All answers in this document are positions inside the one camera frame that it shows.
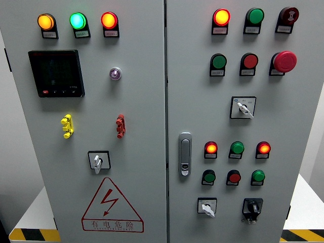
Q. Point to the yellow round lamp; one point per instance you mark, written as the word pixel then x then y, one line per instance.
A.
pixel 45 22

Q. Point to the large red stop button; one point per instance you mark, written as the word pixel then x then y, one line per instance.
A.
pixel 284 61

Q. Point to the small lit red lamp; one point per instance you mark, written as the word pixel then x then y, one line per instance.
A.
pixel 263 148
pixel 211 148

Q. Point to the small green lamp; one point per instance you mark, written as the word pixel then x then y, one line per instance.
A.
pixel 237 147

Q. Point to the grey cabinet door with lock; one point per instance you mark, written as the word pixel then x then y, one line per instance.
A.
pixel 197 101

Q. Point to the black display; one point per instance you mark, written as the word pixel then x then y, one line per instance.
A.
pixel 55 73

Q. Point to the white lamp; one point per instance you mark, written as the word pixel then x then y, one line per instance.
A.
pixel 115 73

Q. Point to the red warning triangle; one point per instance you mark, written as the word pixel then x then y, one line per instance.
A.
pixel 109 201

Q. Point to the large lit red lamp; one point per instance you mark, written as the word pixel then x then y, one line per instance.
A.
pixel 221 17

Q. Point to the black and yellow striped tape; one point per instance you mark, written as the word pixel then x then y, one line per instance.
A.
pixel 38 235
pixel 303 235

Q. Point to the large green push button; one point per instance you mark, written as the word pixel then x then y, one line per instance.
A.
pixel 219 61

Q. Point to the lit green round lamp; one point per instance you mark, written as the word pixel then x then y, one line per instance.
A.
pixel 77 20

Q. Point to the dark red buzzer lamp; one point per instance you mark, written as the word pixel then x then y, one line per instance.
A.
pixel 289 14

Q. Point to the grey cabinet door with display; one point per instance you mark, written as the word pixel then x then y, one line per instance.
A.
pixel 141 114

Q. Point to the small red push button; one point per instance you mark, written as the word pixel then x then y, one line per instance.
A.
pixel 234 178

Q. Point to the large green lamp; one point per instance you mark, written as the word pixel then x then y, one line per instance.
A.
pixel 255 16

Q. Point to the large red push button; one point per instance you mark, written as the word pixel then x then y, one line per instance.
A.
pixel 250 61

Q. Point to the black cabinet hinge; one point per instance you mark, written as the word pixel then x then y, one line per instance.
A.
pixel 288 212
pixel 7 60
pixel 55 223

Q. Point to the silver door lock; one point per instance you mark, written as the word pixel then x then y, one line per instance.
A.
pixel 185 152

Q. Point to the small flat green push button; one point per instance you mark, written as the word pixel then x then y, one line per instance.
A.
pixel 209 177

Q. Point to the red-rimmed orange round lamp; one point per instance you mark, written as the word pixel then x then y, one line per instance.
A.
pixel 109 20

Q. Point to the small raised green push button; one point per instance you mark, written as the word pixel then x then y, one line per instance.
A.
pixel 258 176

